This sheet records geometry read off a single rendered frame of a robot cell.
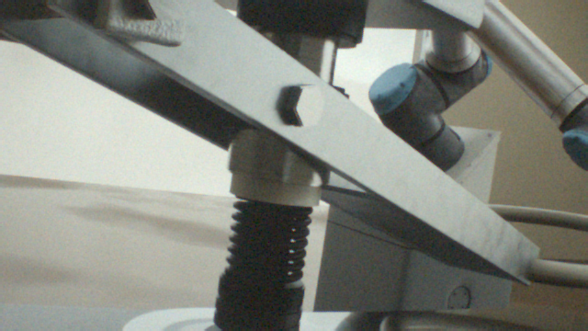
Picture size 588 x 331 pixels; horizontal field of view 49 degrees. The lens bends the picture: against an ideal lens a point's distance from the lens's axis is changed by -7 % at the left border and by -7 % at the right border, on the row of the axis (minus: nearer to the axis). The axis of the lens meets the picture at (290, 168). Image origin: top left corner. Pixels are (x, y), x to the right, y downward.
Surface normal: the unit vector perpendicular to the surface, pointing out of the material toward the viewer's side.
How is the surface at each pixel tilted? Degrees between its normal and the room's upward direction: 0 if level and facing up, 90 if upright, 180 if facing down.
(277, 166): 90
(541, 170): 90
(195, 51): 90
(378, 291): 90
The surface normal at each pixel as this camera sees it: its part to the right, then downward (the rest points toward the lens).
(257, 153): -0.42, -0.01
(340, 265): -0.88, -0.11
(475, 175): 0.48, 0.11
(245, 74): 0.74, 0.14
